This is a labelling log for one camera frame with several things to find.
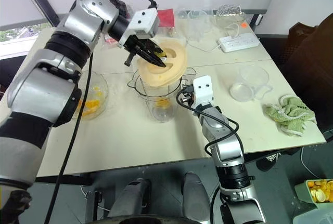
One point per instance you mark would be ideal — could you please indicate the white power strip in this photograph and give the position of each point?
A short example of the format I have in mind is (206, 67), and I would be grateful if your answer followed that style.
(238, 42)

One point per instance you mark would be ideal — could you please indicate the dark brown furry object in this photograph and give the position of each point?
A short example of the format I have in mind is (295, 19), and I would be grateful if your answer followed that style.
(15, 205)

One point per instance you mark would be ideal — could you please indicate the clear glass bowl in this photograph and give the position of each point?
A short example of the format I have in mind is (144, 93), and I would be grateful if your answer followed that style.
(88, 78)

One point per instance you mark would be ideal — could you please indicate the grey robot leg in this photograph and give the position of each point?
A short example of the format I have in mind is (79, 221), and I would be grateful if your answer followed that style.
(130, 198)
(195, 195)

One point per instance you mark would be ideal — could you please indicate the translucent plastic box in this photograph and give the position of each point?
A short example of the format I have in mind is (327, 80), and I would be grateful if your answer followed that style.
(312, 216)

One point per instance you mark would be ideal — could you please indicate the orange fruit segment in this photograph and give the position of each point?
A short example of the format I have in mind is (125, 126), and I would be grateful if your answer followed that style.
(97, 91)
(91, 108)

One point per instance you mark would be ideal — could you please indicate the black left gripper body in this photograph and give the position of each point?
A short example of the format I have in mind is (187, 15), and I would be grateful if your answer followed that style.
(132, 42)

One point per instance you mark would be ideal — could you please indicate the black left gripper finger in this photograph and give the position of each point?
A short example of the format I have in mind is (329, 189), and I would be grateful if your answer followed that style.
(152, 59)
(156, 50)

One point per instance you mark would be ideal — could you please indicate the person in brown clothing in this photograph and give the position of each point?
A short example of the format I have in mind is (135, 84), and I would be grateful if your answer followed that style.
(312, 65)

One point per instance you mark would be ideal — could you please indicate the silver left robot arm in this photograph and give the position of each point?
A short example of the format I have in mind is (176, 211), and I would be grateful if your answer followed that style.
(86, 24)

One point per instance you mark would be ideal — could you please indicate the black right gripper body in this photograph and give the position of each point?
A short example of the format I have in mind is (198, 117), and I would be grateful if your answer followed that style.
(187, 95)

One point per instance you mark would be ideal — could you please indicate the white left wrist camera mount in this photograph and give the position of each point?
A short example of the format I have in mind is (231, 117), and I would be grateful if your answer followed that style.
(143, 18)

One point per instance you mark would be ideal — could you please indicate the green crumpled cloth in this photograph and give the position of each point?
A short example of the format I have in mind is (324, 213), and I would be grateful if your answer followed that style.
(288, 117)

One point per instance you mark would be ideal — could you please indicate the silver foil bag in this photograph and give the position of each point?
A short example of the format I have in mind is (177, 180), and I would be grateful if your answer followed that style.
(229, 11)

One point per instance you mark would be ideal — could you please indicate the black and white shoe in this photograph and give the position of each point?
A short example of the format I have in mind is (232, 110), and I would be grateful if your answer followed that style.
(265, 163)

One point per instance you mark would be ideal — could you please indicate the dark rounded housing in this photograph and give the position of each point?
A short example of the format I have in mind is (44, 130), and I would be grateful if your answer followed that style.
(145, 220)

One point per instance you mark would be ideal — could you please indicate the clear plastic container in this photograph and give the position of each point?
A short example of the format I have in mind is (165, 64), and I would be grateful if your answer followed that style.
(199, 24)

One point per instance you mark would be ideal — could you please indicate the peach plastic juicer lid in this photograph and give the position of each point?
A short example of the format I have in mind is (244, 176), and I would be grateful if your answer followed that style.
(177, 60)

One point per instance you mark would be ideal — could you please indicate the clear plastic measuring cup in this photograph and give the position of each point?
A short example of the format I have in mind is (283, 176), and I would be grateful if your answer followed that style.
(256, 78)

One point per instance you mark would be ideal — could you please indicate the dark crumpled object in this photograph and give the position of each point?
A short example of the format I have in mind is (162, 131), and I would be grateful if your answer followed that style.
(118, 4)

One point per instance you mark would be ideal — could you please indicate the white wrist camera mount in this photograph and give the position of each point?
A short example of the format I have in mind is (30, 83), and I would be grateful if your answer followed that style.
(143, 18)
(204, 91)

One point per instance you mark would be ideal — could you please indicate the clear plastic juicer jar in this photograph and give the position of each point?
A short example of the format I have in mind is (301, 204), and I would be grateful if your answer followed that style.
(148, 96)

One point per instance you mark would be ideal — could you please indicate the orange peel pile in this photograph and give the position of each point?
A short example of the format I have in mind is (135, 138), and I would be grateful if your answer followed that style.
(320, 190)

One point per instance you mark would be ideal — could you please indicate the grey left robot leg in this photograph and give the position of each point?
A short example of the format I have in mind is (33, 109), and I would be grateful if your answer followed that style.
(130, 198)

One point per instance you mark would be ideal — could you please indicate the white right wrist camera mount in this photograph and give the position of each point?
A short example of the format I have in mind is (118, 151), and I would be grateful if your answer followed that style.
(204, 91)

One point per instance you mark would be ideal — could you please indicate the green plastic bin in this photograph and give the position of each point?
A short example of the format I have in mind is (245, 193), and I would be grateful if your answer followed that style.
(301, 190)

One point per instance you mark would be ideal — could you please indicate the red packet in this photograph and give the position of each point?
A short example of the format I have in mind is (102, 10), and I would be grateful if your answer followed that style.
(166, 17)

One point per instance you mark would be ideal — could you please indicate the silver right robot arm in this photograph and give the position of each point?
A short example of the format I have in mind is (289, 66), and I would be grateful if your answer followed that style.
(229, 153)

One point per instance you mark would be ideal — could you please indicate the grey right robot leg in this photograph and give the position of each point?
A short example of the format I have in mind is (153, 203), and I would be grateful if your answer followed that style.
(195, 195)

